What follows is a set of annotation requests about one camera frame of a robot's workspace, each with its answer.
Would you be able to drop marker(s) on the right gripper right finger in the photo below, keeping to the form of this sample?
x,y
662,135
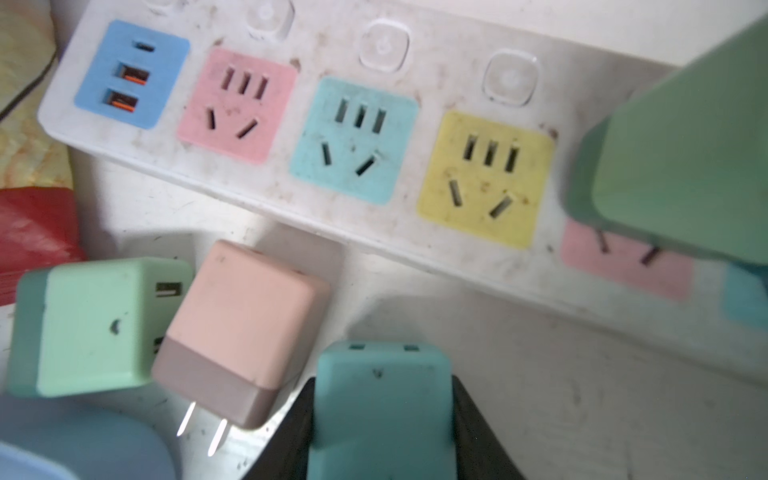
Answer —
x,y
479,453

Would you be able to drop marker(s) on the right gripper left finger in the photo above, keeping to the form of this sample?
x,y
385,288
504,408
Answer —
x,y
286,454

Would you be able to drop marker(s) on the teal plug adapter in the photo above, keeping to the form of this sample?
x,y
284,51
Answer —
x,y
382,410
745,295

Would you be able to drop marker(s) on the pink plug adapter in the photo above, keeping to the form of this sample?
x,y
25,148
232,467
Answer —
x,y
241,337

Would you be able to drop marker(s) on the green plug adapter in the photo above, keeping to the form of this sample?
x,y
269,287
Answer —
x,y
683,166
92,326

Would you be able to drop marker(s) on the white colourful power strip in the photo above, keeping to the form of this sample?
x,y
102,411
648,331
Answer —
x,y
440,141

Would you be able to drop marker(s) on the red white snack bag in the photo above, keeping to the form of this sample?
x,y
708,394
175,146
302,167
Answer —
x,y
39,226

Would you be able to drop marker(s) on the blue cube power socket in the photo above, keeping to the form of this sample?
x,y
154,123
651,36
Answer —
x,y
67,439

